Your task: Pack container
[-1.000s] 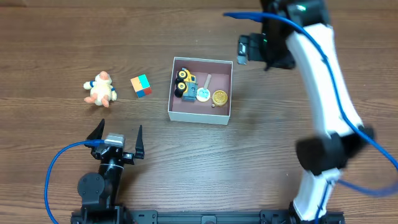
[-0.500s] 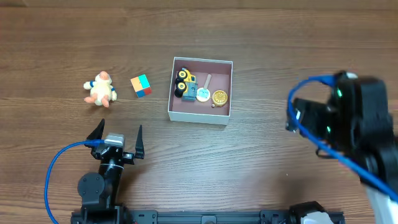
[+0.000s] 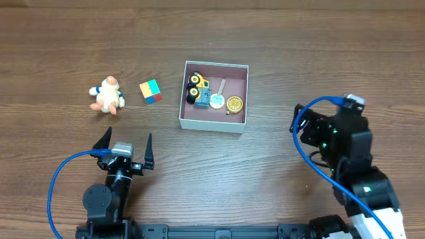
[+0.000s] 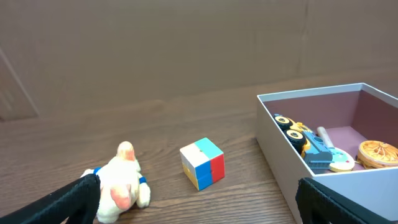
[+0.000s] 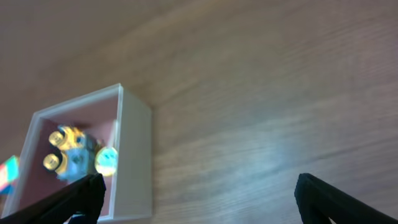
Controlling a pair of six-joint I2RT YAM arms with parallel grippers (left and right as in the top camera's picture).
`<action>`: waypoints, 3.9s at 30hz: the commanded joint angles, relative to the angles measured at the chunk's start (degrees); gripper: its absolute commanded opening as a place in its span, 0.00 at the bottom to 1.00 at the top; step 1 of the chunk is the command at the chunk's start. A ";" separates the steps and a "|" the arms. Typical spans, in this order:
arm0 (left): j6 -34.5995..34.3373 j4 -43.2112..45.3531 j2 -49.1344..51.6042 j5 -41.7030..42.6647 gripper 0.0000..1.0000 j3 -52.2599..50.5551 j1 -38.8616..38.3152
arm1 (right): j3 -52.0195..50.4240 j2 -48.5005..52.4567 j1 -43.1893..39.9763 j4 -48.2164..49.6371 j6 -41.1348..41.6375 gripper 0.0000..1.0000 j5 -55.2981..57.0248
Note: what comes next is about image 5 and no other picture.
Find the colourful puzzle cube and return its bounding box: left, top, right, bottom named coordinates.
left=1, top=156, right=19, bottom=195

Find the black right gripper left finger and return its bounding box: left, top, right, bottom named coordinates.
left=1, top=174, right=106, bottom=224

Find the white box pink interior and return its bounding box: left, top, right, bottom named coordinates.
left=2, top=84, right=152, bottom=223

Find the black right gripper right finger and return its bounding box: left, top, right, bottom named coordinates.
left=294, top=173, right=397, bottom=224

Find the blue yellow toy truck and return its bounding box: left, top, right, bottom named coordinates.
left=42, top=125, right=103, bottom=183

